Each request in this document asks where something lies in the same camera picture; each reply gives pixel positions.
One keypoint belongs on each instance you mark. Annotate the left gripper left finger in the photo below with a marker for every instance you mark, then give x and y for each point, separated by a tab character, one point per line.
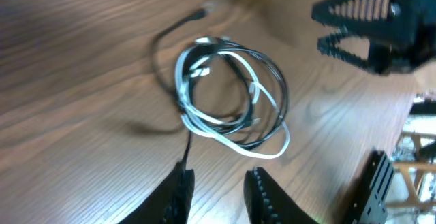
169	203

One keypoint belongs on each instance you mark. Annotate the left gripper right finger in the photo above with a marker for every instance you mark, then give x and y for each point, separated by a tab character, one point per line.
267	203

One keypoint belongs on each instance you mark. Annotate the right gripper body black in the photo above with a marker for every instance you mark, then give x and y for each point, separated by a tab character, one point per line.
407	38

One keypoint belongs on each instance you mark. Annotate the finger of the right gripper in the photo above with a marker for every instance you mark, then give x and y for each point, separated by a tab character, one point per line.
327	45
362	17

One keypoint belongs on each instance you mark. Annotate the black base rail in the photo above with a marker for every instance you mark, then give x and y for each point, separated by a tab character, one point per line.
367	204

